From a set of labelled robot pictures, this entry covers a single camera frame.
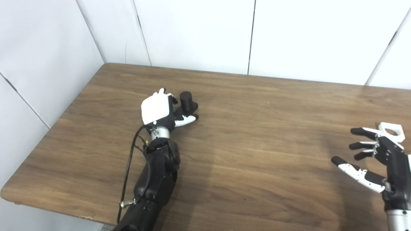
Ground left thin wrist wires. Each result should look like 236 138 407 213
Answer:
133 136 150 153

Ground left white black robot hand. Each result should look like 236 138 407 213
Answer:
141 88 199 141

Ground white square piece with hole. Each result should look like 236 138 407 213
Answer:
378 122 406 143

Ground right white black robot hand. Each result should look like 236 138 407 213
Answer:
331 127 411 231

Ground black peg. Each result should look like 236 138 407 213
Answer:
175 91 199 117

